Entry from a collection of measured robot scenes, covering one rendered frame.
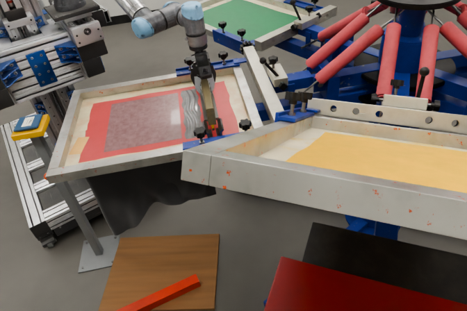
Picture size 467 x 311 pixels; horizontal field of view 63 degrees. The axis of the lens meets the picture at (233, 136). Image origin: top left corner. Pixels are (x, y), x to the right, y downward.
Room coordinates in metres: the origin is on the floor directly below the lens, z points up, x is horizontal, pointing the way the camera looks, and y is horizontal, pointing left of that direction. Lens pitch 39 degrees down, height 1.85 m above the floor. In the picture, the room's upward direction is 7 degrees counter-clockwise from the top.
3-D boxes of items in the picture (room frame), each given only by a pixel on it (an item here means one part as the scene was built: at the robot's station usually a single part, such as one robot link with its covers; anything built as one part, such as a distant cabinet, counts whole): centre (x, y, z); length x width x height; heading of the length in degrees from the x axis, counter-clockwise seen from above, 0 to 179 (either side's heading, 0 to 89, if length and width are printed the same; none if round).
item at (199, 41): (1.35, 0.09, 1.26); 0.08 x 0.08 x 0.05
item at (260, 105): (1.35, -0.14, 0.89); 1.24 x 0.06 x 0.06; 95
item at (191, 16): (1.36, 0.09, 1.34); 0.09 x 0.08 x 0.11; 38
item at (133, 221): (1.11, 0.33, 0.74); 0.46 x 0.04 x 0.42; 95
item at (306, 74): (1.36, -0.26, 1.02); 0.17 x 0.06 x 0.05; 95
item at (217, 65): (1.61, 0.08, 0.98); 0.30 x 0.05 x 0.07; 95
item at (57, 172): (1.31, 0.30, 0.97); 0.79 x 0.58 x 0.04; 95
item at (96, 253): (1.39, 0.87, 0.48); 0.22 x 0.22 x 0.96; 5
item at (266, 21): (2.15, -0.24, 1.05); 1.08 x 0.61 x 0.23; 35
